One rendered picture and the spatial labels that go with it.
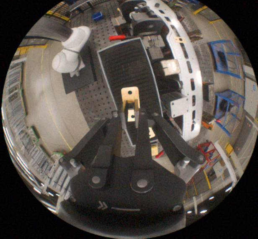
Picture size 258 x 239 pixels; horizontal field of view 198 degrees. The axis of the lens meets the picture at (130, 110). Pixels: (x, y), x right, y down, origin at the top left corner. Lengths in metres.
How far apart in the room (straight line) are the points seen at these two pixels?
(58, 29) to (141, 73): 0.50
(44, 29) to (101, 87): 0.71
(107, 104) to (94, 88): 0.18
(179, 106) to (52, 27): 0.71
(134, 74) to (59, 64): 0.51
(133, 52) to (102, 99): 0.60
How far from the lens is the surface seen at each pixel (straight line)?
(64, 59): 0.63
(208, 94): 0.63
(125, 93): 0.20
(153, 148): 0.39
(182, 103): 0.38
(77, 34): 0.61
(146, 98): 0.26
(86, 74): 0.76
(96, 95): 0.82
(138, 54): 0.26
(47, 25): 0.50
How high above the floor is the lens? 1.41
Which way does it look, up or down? 67 degrees down
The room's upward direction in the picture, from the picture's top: 175 degrees counter-clockwise
